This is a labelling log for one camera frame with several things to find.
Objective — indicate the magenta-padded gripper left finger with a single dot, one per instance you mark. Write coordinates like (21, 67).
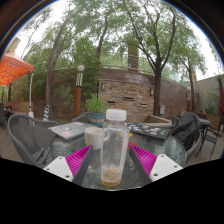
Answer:
(78, 160)

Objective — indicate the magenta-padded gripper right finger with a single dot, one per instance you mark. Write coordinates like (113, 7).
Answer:
(145, 160)

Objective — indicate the clear plastic bottle white cap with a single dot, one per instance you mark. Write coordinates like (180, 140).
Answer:
(115, 150)

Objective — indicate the cream ribbed cup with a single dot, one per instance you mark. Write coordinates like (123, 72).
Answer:
(93, 138)

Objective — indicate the black laptop with stickers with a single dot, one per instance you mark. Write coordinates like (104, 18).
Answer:
(150, 130)

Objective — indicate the silver laptop with stickers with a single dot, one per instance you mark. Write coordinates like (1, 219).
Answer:
(71, 130)

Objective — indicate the black jacket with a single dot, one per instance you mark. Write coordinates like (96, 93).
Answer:
(186, 128)

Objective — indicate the potted green plant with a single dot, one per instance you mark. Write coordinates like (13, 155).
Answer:
(96, 106)

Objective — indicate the dark forked trunk tree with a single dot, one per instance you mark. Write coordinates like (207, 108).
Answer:
(156, 96)

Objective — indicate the black metal chair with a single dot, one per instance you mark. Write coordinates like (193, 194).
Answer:
(210, 136)

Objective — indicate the round glass side table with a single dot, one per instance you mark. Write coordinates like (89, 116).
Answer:
(205, 122)

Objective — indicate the wooden bench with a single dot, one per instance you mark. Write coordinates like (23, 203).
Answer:
(20, 106)

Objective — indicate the leaning pale trunk tree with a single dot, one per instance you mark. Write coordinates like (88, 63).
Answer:
(50, 83)

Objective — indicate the closed maroon umbrella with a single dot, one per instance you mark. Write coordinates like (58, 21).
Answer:
(221, 96)

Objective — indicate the orange canopy tent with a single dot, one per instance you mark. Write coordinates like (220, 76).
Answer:
(15, 68)

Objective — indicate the grey wall utility box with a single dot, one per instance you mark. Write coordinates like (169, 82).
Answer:
(162, 110)

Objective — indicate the blue yellow striped post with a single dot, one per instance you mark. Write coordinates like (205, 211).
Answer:
(46, 113)

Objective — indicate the globe-topped wooden lamp post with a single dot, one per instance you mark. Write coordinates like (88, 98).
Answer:
(78, 96)

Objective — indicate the wall lantern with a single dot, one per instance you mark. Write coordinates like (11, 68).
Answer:
(103, 86)
(151, 92)

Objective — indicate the short wooden lamp post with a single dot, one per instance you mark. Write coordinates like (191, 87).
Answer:
(188, 100)

